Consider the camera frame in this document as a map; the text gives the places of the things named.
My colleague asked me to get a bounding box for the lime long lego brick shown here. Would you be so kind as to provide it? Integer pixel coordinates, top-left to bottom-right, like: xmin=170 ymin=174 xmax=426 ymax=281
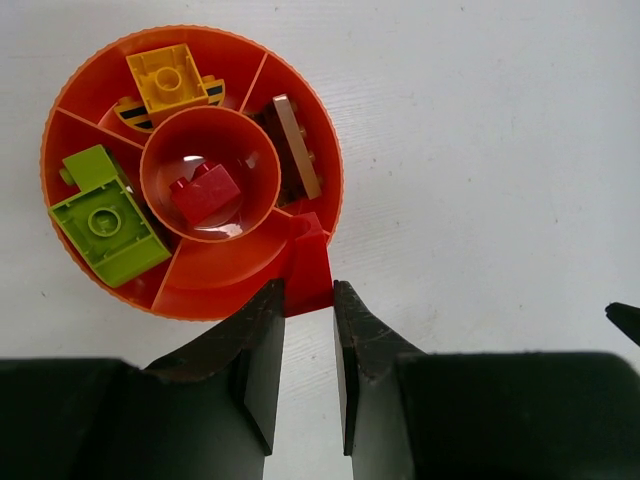
xmin=49 ymin=176 xmax=171 ymax=288

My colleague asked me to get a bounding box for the small red lego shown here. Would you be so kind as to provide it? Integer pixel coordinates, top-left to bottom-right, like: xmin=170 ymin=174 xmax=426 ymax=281
xmin=284 ymin=212 xmax=333 ymax=317

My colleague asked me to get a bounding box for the small yellow lego brick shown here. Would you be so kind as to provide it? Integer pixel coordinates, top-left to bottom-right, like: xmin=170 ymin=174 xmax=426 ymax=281
xmin=126 ymin=43 xmax=205 ymax=110

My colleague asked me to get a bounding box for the lime square lego brick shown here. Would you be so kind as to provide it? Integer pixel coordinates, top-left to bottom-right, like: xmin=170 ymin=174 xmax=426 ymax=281
xmin=59 ymin=144 xmax=124 ymax=192

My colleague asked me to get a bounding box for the red long lego brick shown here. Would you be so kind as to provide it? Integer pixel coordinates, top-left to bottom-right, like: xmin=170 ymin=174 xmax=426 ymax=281
xmin=169 ymin=161 xmax=242 ymax=226

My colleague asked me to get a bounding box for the large yellow lego brick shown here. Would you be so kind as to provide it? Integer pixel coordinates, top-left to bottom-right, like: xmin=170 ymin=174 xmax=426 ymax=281
xmin=112 ymin=75 xmax=226 ymax=134

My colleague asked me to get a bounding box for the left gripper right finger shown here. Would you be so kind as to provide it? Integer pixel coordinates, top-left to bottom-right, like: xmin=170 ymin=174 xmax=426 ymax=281
xmin=334 ymin=281 xmax=639 ymax=479

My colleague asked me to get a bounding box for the brown lego plate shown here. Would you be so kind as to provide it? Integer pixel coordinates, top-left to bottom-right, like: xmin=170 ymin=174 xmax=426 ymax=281
xmin=247 ymin=94 xmax=322 ymax=208

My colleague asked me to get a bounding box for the orange round divided container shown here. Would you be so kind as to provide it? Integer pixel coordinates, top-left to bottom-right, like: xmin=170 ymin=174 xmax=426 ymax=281
xmin=40 ymin=25 xmax=344 ymax=321

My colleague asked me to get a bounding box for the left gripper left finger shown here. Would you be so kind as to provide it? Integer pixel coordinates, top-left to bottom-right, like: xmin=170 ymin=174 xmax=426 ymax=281
xmin=1 ymin=280 xmax=284 ymax=479

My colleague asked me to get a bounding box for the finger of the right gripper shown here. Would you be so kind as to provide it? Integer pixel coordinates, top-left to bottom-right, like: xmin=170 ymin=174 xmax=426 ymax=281
xmin=605 ymin=302 xmax=640 ymax=346

